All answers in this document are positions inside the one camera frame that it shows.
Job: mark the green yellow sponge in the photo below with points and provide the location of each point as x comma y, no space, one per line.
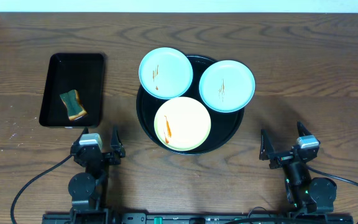
75,109

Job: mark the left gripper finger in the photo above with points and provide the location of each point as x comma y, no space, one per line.
85,131
116,144

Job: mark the left light green plate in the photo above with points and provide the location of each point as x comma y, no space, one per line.
165,73

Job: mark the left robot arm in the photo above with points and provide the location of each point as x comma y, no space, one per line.
88,188

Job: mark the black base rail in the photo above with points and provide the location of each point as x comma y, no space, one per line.
142,218

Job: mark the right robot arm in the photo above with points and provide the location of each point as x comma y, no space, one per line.
309,195

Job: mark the right light green plate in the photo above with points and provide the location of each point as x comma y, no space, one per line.
227,86

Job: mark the yellow plate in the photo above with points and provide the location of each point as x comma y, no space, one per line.
182,124

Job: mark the round black tray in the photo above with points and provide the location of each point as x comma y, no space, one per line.
223,125

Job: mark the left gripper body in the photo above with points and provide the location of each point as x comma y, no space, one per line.
103,155

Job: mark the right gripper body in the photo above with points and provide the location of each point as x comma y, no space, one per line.
283,158

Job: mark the light green plate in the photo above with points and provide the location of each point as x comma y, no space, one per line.
227,86
165,73

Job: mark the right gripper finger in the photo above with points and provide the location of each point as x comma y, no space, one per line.
302,131
266,147

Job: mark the black rectangular bin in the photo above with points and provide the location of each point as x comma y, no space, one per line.
83,72

